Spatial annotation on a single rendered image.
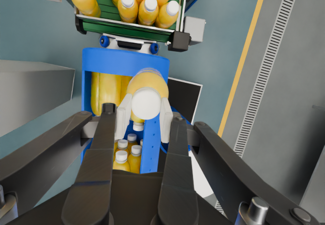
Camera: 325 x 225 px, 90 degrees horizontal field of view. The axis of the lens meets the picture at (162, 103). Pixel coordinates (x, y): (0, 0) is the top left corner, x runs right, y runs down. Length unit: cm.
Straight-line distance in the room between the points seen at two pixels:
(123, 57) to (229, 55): 164
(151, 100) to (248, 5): 202
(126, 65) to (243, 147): 210
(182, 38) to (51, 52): 135
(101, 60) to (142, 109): 28
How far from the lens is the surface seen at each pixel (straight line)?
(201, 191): 94
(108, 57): 46
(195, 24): 91
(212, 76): 189
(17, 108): 107
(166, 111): 15
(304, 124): 291
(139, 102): 21
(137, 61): 45
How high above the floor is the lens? 168
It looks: 74 degrees down
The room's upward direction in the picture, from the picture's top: 139 degrees clockwise
